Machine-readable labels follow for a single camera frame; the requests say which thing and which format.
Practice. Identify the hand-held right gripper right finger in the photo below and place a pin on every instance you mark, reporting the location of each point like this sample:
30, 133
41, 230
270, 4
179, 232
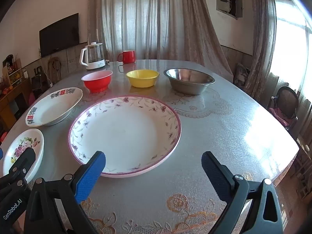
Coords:
214, 173

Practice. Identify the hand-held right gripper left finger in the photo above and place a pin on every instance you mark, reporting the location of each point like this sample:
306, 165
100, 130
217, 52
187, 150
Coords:
90, 175

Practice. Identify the small white rose-print plate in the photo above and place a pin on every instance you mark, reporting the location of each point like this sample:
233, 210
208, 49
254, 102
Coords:
31, 136

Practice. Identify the large purple-rimmed floral plate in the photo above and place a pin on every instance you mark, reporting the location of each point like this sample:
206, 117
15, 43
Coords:
126, 131

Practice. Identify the white plate with red print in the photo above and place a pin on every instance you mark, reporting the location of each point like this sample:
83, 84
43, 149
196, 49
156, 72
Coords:
53, 107

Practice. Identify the stainless steel bowl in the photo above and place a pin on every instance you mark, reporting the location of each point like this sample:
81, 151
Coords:
190, 85

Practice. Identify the yellow plastic bowl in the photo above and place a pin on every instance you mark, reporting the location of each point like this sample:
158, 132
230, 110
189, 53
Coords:
142, 80

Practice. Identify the red waste bin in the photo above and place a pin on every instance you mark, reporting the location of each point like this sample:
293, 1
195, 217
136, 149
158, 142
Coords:
2, 137

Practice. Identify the wooden desk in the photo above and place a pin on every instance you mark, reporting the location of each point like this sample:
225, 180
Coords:
14, 95

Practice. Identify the pink bag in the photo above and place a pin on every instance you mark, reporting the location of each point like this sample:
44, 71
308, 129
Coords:
31, 98

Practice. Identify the wooden shelf with fruit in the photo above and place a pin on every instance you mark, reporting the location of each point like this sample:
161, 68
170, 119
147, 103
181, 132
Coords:
13, 74

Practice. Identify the white box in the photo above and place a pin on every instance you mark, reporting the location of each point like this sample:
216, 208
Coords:
25, 74

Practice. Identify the red plastic bowl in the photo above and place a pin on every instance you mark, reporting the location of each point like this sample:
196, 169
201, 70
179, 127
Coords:
97, 82

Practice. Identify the brown wooden chair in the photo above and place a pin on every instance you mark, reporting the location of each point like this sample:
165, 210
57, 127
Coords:
54, 68

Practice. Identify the printed sack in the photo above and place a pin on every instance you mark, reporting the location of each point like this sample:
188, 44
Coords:
241, 74

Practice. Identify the white glass electric kettle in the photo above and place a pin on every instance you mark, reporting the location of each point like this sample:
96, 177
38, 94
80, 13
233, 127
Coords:
93, 64

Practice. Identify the red mug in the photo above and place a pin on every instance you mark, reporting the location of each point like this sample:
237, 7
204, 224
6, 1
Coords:
128, 57

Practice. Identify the beige window curtain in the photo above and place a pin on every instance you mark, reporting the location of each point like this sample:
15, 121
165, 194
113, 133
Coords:
158, 17
263, 41

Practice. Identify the black wall television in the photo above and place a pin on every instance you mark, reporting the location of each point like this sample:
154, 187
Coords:
58, 36

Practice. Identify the grey wall electrical panel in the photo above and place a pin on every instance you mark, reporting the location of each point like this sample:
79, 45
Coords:
225, 2

